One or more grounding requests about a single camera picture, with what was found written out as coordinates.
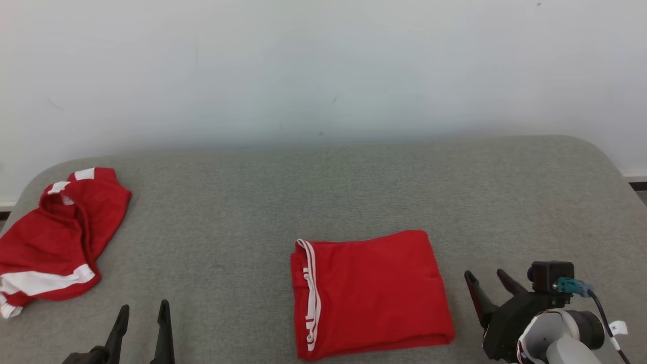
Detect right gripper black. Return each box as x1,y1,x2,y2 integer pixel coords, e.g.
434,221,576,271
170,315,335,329
464,269,572,361

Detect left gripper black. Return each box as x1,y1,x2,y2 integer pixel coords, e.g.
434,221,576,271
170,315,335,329
62,300,175,364

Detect red shorts with white stripes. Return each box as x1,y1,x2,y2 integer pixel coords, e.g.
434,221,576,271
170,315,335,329
0,167,133,320

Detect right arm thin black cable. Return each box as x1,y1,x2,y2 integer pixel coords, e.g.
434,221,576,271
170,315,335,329
586,290,632,364

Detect right arm teal cable connector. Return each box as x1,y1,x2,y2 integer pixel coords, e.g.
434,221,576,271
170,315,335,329
553,277,593,298

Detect red jersey with white sleeves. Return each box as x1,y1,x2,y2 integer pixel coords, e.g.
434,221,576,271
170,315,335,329
290,230,456,362

